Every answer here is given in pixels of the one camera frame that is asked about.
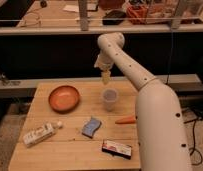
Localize black and white box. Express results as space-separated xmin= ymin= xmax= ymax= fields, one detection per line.
xmin=102 ymin=140 xmax=132 ymax=159

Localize metal vertical post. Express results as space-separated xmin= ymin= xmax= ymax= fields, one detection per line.
xmin=78 ymin=0 xmax=88 ymax=31

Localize white plastic bottle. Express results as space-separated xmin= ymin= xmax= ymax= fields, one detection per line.
xmin=23 ymin=121 xmax=63 ymax=147

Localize metal clamp at left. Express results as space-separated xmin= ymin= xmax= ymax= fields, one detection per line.
xmin=0 ymin=73 xmax=20 ymax=86

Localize blue sponge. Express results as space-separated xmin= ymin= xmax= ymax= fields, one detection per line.
xmin=82 ymin=117 xmax=102 ymax=138

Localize orange toy carrot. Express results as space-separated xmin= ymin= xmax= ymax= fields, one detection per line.
xmin=115 ymin=115 xmax=136 ymax=124

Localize orange crate on shelf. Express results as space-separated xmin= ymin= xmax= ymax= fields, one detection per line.
xmin=126 ymin=5 xmax=148 ymax=24

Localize white paper on shelf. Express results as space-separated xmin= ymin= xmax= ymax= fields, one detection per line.
xmin=63 ymin=5 xmax=79 ymax=13

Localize orange wooden bowl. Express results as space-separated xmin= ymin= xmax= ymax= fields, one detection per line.
xmin=48 ymin=85 xmax=80 ymax=113

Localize black cables on floor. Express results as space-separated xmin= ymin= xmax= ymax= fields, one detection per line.
xmin=181 ymin=107 xmax=203 ymax=167

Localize black object on shelf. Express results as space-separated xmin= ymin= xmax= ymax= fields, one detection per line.
xmin=102 ymin=10 xmax=126 ymax=25

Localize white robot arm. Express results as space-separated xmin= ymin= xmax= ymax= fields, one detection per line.
xmin=94 ymin=32 xmax=193 ymax=171

